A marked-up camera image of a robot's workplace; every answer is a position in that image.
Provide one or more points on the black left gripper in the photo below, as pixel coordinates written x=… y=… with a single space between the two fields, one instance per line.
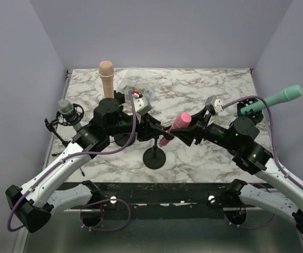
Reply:
x=148 y=128

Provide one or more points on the teal microphone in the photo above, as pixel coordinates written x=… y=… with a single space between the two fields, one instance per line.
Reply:
x=286 y=95

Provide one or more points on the clear plastic parts box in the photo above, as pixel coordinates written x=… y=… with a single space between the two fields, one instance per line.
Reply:
x=143 y=81

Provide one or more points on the pink microphone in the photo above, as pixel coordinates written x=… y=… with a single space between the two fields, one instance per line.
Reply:
x=181 y=121

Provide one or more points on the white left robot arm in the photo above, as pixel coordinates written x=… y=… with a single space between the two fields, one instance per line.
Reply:
x=109 y=132

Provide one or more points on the small white cylinder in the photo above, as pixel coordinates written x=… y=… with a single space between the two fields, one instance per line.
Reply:
x=99 y=97

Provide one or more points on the black desk mic stand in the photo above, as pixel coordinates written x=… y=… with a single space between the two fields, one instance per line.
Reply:
x=120 y=139
x=154 y=157

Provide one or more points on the beige microphone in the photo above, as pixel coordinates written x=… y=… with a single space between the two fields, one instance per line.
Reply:
x=106 y=73

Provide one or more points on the black shock mount stand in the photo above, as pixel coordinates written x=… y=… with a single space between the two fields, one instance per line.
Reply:
x=59 y=120
x=252 y=109

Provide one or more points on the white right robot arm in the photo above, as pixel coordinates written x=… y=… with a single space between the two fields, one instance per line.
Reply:
x=253 y=158

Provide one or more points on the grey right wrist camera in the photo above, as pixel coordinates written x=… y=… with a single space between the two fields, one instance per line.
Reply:
x=213 y=105

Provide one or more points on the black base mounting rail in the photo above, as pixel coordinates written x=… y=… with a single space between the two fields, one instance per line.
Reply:
x=154 y=201

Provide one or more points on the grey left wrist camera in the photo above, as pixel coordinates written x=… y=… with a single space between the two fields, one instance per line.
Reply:
x=141 y=105

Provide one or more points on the silver condenser microphone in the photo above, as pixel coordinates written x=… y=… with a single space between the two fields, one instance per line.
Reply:
x=68 y=112

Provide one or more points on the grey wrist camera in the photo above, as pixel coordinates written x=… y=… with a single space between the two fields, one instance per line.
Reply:
x=141 y=105
x=213 y=105

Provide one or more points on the black right shock mount stand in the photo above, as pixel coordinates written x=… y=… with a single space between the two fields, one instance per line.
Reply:
x=252 y=109

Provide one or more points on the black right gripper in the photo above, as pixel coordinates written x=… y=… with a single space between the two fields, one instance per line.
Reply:
x=187 y=135

